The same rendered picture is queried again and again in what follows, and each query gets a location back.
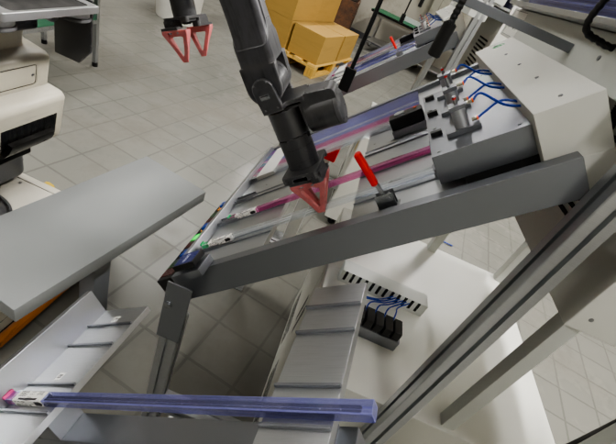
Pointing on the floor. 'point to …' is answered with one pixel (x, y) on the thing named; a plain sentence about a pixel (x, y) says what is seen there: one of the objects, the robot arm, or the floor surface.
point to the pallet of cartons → (309, 26)
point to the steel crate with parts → (346, 14)
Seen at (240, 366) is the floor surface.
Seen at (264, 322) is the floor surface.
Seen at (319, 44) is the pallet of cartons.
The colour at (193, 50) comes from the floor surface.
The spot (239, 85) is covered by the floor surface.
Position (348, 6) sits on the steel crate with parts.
